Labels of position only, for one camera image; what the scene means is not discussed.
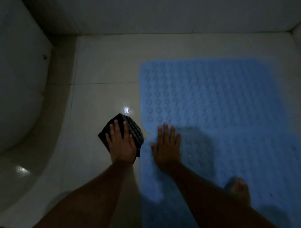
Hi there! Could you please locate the blue bath mat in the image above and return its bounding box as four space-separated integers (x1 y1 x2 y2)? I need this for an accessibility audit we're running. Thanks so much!
139 59 291 141
140 130 301 228

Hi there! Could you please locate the person's left hand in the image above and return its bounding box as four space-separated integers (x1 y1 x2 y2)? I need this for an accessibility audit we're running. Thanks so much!
105 119 138 164

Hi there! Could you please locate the person's bare foot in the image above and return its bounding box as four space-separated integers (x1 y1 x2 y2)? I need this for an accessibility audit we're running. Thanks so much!
223 176 251 206

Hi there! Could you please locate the person's right forearm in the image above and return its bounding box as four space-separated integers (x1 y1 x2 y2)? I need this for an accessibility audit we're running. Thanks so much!
164 163 278 228

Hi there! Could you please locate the person's left forearm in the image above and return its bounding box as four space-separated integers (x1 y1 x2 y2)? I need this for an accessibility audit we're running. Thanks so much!
33 161 136 228

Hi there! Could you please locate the dark checked cloth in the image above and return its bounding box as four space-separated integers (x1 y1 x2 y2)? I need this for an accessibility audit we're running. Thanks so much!
98 113 144 164

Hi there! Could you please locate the person's right hand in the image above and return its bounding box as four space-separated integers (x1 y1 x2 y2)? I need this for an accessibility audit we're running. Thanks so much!
150 122 182 170

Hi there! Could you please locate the white toilet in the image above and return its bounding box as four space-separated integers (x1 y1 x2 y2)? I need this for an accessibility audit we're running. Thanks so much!
0 0 53 154

